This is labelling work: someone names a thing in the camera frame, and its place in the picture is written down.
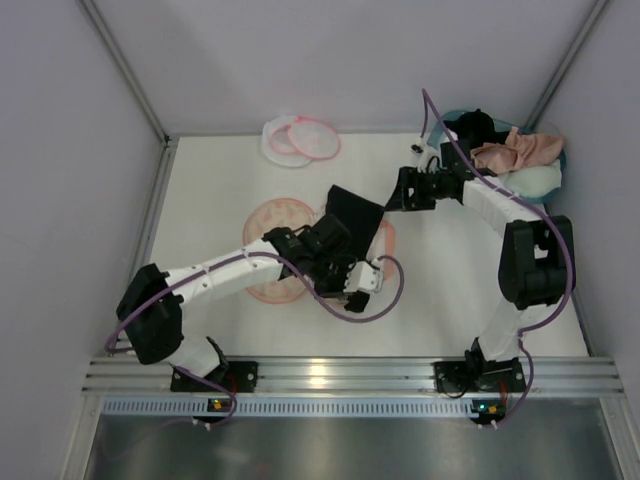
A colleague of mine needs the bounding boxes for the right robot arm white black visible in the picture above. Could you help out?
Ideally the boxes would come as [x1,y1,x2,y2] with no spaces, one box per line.
[386,142,575,371]

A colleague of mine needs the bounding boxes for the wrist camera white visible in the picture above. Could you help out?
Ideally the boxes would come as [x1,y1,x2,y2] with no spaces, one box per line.
[410,138,438,171]
[343,259,384,294]

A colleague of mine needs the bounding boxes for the aluminium frame post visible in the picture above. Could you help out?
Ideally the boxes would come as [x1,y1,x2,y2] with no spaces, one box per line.
[524,0,612,130]
[76,0,170,145]

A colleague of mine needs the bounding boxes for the left aluminium frame post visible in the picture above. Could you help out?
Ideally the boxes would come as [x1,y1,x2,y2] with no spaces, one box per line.
[76,0,170,145]

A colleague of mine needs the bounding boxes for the aluminium front rail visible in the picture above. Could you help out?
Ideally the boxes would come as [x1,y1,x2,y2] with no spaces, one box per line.
[81,355,624,398]

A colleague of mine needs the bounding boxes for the black garment in basket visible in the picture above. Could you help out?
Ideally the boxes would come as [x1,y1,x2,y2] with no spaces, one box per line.
[444,109,510,150]

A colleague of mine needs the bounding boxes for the blue plastic laundry basket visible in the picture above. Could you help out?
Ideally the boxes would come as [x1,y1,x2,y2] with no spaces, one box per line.
[443,109,566,203]

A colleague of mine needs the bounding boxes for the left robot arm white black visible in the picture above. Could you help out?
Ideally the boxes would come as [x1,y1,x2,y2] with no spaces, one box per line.
[116,215,383,377]

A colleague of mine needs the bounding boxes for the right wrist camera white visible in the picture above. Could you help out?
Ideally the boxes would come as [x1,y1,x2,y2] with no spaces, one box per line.
[410,138,438,171]

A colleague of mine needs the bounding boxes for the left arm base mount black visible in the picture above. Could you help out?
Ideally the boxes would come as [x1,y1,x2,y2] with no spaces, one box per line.
[170,360,259,394]

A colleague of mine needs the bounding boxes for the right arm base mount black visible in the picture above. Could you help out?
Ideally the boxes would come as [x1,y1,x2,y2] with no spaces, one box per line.
[434,359,526,399]

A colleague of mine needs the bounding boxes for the pink garment in basket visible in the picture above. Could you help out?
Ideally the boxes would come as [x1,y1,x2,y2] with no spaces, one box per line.
[471,127,565,175]

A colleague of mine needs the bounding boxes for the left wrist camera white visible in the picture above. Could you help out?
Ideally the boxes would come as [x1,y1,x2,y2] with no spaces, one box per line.
[343,259,384,294]

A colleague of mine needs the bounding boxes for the right aluminium frame post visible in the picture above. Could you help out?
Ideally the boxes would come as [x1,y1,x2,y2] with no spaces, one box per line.
[524,0,612,130]

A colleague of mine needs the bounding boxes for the grey slotted cable duct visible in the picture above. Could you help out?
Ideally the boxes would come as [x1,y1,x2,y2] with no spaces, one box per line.
[102,396,504,419]

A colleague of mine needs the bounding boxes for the pink floral mesh laundry bag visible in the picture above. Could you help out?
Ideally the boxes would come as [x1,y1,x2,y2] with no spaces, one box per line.
[242,197,396,305]

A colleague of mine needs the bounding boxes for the black bra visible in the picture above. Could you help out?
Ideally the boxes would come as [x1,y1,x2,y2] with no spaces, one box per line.
[319,185,384,265]

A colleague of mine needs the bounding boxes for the white garment in basket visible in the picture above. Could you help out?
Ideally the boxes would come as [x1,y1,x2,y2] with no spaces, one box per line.
[498,160,562,203]

